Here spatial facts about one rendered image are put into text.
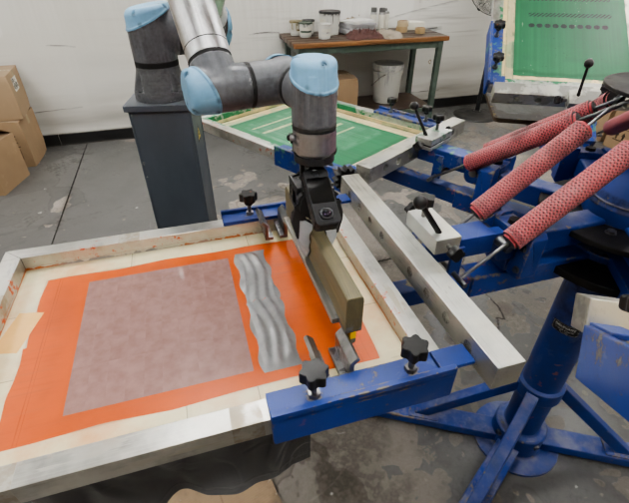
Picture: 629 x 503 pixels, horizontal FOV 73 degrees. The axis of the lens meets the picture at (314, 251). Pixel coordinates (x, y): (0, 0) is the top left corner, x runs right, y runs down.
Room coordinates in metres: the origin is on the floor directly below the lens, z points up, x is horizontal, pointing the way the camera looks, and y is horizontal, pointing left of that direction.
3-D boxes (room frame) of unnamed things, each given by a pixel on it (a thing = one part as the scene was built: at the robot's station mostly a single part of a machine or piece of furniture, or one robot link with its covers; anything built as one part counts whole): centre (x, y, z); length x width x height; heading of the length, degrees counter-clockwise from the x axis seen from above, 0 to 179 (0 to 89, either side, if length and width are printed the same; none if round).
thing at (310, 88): (0.71, 0.00, 1.36); 0.09 x 0.08 x 0.11; 27
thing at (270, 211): (0.95, 0.09, 0.98); 0.30 x 0.05 x 0.07; 107
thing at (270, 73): (0.79, 0.06, 1.35); 0.11 x 0.11 x 0.08; 27
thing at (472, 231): (0.77, -0.30, 1.02); 0.17 x 0.06 x 0.05; 107
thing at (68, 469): (0.61, 0.23, 0.97); 0.79 x 0.58 x 0.04; 107
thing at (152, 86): (1.25, 0.43, 1.25); 0.15 x 0.15 x 0.10
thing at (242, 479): (0.40, 0.23, 0.74); 0.46 x 0.04 x 0.42; 107
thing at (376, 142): (1.54, -0.11, 1.05); 1.08 x 0.61 x 0.23; 47
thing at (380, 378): (0.41, -0.08, 0.98); 0.30 x 0.05 x 0.07; 107
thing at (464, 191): (1.34, -0.32, 0.90); 1.24 x 0.06 x 0.06; 47
